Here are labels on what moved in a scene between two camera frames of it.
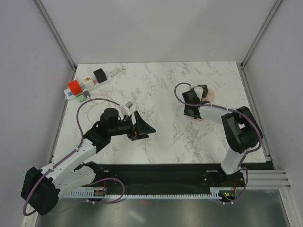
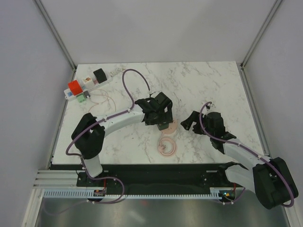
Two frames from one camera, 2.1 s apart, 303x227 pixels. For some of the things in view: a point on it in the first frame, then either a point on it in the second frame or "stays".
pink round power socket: (210, 98) -> (172, 128)
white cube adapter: (88, 82) stays
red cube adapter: (75, 87) stays
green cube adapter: (81, 98) stays
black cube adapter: (100, 75) stays
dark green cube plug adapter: (204, 89) -> (163, 126)
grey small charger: (86, 92) stays
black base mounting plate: (168, 176) stays
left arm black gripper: (141, 129) -> (166, 117)
